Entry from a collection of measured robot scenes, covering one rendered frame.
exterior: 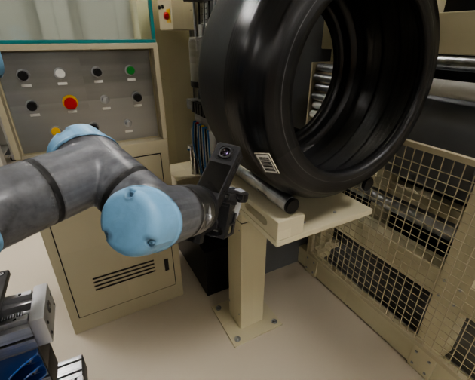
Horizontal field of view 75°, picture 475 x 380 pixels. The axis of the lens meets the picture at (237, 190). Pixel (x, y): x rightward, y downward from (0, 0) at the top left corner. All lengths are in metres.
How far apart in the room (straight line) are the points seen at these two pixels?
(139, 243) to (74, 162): 0.12
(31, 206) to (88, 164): 0.07
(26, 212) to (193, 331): 1.39
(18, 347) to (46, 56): 0.90
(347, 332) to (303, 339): 0.23
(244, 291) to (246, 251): 0.22
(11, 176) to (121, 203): 0.10
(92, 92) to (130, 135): 0.21
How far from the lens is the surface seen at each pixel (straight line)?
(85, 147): 0.40
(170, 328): 1.70
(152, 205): 0.32
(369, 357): 1.68
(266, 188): 0.86
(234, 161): 0.50
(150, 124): 1.38
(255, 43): 0.62
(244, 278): 1.42
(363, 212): 1.03
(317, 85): 1.37
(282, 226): 0.81
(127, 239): 0.34
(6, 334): 0.98
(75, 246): 1.50
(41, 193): 0.35
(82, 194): 0.37
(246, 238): 1.29
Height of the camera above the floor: 1.29
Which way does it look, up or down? 27 degrees down
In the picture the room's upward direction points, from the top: straight up
